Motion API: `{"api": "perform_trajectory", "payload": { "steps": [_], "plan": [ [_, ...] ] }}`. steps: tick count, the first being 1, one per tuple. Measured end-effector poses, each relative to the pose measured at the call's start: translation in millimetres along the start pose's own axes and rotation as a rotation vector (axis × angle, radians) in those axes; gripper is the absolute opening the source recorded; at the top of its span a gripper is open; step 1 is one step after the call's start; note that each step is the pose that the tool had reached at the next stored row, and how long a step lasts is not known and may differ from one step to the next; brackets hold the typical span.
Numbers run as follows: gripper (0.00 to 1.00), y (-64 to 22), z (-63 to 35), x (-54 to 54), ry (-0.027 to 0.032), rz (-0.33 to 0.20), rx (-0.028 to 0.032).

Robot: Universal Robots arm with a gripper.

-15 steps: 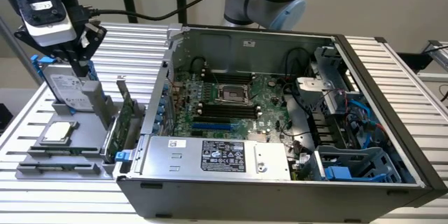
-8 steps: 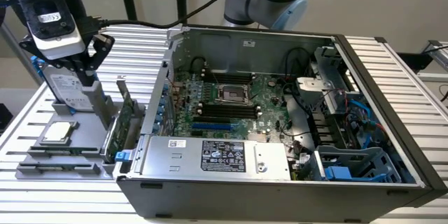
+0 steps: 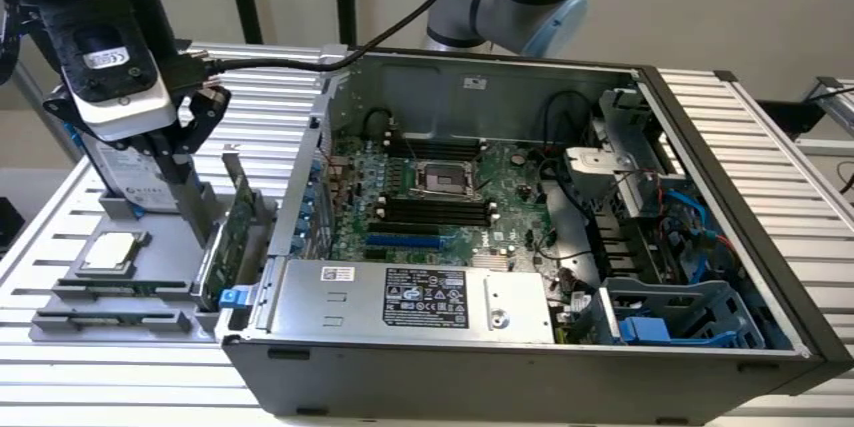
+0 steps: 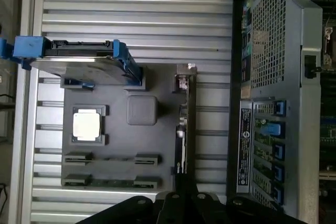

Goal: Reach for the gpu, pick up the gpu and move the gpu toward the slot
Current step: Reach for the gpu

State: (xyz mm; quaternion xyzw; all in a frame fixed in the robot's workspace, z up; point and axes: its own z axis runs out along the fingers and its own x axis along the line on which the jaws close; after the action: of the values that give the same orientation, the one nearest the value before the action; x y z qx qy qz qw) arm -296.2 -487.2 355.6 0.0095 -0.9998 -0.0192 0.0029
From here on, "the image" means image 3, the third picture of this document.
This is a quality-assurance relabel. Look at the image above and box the black RAM slot bank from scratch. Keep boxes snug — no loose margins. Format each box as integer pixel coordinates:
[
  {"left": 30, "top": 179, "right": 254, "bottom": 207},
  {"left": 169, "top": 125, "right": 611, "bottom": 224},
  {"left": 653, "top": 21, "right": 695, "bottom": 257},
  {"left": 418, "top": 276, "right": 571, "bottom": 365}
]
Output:
[
  {"left": 381, "top": 132, "right": 483, "bottom": 162},
  {"left": 376, "top": 195, "right": 500, "bottom": 229}
]

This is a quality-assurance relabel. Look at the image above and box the open black PC case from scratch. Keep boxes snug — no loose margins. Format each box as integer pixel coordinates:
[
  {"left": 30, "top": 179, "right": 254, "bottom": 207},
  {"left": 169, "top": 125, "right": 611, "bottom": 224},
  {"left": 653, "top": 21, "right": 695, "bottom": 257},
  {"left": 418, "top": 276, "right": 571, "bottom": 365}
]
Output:
[{"left": 217, "top": 44, "right": 854, "bottom": 419}]

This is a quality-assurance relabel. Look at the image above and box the blue drive caddy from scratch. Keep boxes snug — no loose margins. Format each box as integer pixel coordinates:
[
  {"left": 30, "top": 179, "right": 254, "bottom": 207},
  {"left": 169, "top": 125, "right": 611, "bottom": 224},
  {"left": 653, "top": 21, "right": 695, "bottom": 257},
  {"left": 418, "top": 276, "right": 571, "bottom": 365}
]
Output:
[{"left": 615, "top": 315, "right": 673, "bottom": 346}]

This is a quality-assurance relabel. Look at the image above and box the green graphics card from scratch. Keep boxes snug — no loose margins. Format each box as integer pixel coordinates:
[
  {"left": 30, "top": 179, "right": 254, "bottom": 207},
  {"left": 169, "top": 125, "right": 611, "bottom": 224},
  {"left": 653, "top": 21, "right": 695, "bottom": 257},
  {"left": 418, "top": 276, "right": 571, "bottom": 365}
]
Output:
[{"left": 196, "top": 143, "right": 269, "bottom": 312}]

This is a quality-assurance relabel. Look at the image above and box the blue data wire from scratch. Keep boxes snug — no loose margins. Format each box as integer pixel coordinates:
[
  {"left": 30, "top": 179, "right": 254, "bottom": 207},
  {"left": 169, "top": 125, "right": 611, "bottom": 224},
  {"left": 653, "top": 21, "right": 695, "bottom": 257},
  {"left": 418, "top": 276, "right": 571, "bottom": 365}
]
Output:
[{"left": 657, "top": 185, "right": 729, "bottom": 300}]

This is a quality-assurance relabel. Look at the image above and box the CPU socket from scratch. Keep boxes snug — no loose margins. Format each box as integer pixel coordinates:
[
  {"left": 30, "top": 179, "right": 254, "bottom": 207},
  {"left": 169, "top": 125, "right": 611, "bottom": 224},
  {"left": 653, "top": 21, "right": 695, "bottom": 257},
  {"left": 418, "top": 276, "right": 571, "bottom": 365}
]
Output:
[{"left": 408, "top": 158, "right": 479, "bottom": 199}]

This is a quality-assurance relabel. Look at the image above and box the blue expansion slot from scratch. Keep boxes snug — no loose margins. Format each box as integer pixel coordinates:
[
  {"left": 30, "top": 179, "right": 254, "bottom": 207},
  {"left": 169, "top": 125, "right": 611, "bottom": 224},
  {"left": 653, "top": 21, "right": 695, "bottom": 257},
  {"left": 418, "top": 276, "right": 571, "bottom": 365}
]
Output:
[{"left": 362, "top": 233, "right": 447, "bottom": 251}]

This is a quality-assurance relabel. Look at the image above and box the metal drive cage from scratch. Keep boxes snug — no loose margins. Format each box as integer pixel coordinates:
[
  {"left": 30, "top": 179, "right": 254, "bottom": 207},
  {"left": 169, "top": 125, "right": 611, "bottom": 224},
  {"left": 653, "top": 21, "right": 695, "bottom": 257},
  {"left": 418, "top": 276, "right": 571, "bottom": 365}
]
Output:
[{"left": 563, "top": 88, "right": 676, "bottom": 219}]

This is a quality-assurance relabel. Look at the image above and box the green RAM stick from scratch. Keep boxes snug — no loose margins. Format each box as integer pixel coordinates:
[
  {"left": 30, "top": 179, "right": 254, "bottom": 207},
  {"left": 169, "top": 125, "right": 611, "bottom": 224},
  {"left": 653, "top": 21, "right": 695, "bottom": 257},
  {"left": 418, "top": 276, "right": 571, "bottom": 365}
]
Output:
[{"left": 34, "top": 310, "right": 182, "bottom": 329}]

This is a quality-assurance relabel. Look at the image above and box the black camera cable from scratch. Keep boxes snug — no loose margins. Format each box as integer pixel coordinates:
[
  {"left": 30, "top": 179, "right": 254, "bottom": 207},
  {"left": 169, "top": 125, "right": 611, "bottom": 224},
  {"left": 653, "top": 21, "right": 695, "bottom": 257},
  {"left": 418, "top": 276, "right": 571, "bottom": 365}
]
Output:
[{"left": 173, "top": 0, "right": 472, "bottom": 94}]

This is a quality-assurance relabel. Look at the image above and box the silver CPU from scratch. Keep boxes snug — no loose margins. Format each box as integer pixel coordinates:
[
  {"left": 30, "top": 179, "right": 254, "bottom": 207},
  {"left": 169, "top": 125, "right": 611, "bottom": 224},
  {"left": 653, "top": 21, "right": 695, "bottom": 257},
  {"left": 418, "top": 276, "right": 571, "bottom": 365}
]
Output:
[{"left": 77, "top": 231, "right": 152, "bottom": 276}]

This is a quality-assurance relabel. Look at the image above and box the silver chipset heatsink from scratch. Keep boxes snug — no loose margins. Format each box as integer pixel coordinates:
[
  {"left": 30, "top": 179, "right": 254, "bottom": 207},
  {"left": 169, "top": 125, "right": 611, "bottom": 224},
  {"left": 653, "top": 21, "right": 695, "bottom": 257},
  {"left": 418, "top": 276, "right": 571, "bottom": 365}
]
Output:
[{"left": 473, "top": 251, "right": 536, "bottom": 272}]

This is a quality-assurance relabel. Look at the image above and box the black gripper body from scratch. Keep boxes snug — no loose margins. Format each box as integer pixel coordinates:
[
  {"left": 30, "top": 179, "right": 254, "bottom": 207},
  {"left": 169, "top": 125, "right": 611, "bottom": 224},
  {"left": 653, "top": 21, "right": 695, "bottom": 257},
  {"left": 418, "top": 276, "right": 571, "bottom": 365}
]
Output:
[{"left": 18, "top": 0, "right": 201, "bottom": 113}]

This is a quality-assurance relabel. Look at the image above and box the aluminium frame rail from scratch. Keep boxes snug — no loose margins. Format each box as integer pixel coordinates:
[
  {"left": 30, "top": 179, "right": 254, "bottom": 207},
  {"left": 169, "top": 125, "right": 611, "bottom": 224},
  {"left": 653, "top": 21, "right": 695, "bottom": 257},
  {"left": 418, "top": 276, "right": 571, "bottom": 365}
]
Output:
[{"left": 796, "top": 75, "right": 854, "bottom": 154}]

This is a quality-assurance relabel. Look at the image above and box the grey parts rack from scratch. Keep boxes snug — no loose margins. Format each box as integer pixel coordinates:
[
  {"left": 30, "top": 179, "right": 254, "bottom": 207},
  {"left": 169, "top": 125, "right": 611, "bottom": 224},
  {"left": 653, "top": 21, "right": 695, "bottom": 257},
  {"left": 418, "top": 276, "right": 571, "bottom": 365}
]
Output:
[{"left": 28, "top": 161, "right": 282, "bottom": 344}]

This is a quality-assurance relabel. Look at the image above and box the silver hard disk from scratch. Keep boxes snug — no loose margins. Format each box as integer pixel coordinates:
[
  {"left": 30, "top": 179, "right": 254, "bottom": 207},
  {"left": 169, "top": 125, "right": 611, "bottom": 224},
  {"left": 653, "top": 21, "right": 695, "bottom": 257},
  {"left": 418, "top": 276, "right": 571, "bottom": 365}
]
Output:
[{"left": 77, "top": 129, "right": 172, "bottom": 214}]

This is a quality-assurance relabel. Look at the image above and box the black looped wire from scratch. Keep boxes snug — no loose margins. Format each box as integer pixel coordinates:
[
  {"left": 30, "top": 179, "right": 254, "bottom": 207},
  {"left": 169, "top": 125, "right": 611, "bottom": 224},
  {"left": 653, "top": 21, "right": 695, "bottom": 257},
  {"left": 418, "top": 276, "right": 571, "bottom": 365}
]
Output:
[
  {"left": 540, "top": 90, "right": 593, "bottom": 149},
  {"left": 361, "top": 106, "right": 396, "bottom": 134}
]

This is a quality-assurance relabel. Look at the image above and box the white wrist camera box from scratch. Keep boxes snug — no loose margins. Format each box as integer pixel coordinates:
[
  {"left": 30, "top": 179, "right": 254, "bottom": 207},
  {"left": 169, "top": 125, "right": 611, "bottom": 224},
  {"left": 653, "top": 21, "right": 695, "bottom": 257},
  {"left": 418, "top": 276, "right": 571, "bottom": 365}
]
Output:
[{"left": 60, "top": 21, "right": 182, "bottom": 143}]

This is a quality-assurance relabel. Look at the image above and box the green motherboard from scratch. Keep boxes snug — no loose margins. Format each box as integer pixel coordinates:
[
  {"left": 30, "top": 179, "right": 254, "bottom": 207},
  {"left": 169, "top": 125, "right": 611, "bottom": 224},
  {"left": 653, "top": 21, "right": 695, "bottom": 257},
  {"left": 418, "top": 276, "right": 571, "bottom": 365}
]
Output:
[{"left": 317, "top": 135, "right": 603, "bottom": 274}]

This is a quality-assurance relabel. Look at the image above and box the grey disk bay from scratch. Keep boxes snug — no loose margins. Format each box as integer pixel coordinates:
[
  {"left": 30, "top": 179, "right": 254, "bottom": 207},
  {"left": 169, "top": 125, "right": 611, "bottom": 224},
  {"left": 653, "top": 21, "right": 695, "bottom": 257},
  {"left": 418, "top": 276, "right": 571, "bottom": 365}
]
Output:
[{"left": 595, "top": 273, "right": 769, "bottom": 349}]

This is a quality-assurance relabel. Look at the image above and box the red wire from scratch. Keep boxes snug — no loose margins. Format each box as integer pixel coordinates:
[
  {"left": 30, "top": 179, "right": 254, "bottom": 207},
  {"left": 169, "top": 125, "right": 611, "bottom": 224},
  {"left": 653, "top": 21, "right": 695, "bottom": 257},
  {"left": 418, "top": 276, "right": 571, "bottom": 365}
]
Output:
[{"left": 647, "top": 171, "right": 735, "bottom": 253}]

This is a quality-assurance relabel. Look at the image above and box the blue case latch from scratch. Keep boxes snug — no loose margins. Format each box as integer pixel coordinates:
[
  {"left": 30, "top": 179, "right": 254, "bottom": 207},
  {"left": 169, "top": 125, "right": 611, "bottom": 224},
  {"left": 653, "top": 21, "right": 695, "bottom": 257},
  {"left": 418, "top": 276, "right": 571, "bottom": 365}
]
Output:
[{"left": 221, "top": 286, "right": 253, "bottom": 314}]

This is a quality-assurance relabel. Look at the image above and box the silver power supply unit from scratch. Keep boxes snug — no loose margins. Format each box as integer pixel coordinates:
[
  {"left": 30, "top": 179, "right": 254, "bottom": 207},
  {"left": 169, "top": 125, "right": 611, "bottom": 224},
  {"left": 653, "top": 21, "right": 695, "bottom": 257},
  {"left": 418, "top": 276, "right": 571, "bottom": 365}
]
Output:
[{"left": 264, "top": 258, "right": 560, "bottom": 346}]

